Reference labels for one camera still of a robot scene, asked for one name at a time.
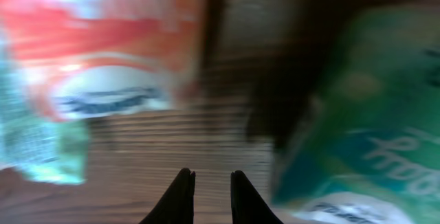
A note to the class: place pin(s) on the orange snack packet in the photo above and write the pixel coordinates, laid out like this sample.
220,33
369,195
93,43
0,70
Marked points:
81,59

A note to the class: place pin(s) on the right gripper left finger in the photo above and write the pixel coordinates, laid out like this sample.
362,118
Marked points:
176,205

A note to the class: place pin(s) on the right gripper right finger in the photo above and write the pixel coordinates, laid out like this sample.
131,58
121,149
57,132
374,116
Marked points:
247,205

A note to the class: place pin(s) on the teal tissue packet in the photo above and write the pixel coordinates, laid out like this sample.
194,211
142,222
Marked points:
42,151

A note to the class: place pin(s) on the green tissue packet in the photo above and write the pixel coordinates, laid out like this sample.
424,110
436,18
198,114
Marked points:
366,149

